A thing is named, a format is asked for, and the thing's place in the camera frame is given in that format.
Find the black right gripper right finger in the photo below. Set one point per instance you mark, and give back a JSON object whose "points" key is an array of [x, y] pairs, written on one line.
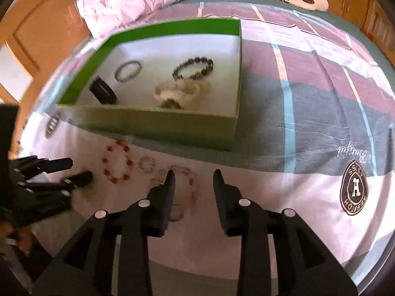
{"points": [[278, 249]]}

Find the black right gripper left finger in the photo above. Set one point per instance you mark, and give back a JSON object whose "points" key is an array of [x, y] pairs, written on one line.
{"points": [[84, 266]]}

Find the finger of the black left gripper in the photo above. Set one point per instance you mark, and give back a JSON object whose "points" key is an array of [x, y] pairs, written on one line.
{"points": [[37, 184], [31, 166]]}

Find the black wristband watch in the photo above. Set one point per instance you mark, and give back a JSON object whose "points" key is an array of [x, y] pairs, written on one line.
{"points": [[102, 91]]}

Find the thin metal bangle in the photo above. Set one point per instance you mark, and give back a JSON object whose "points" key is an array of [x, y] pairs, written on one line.
{"points": [[127, 71]]}

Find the plaid bed sheet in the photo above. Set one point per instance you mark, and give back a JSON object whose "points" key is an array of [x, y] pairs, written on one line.
{"points": [[315, 133]]}

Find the green cardboard box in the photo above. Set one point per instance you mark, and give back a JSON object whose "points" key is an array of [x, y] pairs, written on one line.
{"points": [[207, 49]]}

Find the wooden bed frame rail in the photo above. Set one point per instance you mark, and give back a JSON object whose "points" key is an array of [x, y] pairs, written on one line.
{"points": [[378, 28]]}

